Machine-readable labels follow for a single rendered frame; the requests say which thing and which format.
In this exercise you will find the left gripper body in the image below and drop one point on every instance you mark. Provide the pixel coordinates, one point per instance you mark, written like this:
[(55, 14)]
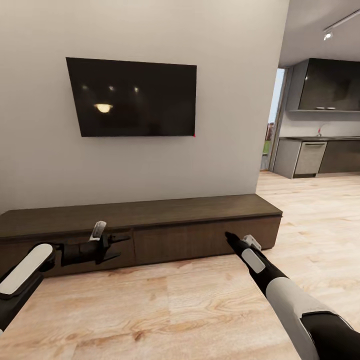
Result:
[(93, 250)]

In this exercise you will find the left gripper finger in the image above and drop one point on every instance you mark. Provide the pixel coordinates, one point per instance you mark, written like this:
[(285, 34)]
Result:
[(111, 255), (115, 238)]

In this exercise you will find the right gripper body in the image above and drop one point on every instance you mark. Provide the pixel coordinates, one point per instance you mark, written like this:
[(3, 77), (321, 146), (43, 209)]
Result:
[(234, 242)]

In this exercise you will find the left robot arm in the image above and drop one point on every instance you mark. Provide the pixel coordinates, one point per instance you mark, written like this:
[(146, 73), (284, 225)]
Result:
[(21, 281)]

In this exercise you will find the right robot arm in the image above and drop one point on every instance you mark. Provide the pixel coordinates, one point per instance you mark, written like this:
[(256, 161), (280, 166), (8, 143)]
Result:
[(316, 330)]

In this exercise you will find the fixed window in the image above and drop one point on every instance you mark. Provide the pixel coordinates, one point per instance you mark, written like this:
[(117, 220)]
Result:
[(274, 116)]

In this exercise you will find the wall mounted tv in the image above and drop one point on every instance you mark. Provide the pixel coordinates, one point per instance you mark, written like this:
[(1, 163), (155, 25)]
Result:
[(119, 98)]

